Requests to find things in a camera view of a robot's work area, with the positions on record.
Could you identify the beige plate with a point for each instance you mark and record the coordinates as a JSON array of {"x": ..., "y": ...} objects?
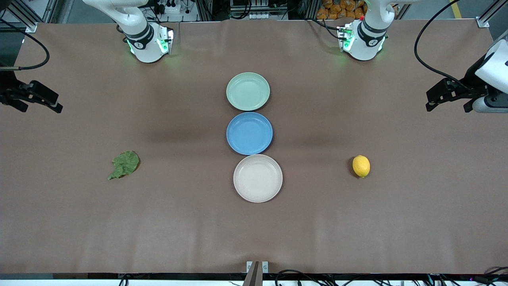
[{"x": 258, "y": 178}]

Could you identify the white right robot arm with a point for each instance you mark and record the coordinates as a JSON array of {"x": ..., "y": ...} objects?
[{"x": 139, "y": 28}]

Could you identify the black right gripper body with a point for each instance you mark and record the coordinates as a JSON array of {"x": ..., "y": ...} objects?
[{"x": 7, "y": 92}]

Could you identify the orange snack bag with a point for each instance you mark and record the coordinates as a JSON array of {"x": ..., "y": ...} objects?
[{"x": 337, "y": 10}]

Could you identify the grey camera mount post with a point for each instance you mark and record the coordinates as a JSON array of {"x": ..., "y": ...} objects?
[{"x": 256, "y": 274}]

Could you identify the pale green plate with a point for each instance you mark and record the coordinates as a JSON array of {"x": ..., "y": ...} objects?
[{"x": 248, "y": 91}]

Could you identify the aluminium frame profile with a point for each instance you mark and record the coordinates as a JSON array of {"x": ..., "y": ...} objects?
[
  {"x": 490, "y": 14},
  {"x": 18, "y": 16}
]

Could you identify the brown table cloth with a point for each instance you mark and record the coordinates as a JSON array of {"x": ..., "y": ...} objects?
[{"x": 158, "y": 222}]

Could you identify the yellow lemon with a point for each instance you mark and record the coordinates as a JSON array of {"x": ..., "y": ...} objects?
[{"x": 361, "y": 166}]

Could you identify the white power strip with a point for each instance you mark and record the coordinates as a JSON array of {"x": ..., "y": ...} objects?
[{"x": 172, "y": 7}]

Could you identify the green lettuce leaf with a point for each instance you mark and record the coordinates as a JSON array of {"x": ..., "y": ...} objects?
[{"x": 125, "y": 163}]

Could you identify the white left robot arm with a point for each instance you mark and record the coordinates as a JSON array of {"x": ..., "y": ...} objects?
[{"x": 367, "y": 37}]

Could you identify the blue plate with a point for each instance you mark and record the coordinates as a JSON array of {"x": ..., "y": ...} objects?
[{"x": 249, "y": 133}]

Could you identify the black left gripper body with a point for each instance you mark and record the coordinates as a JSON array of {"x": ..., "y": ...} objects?
[{"x": 471, "y": 84}]

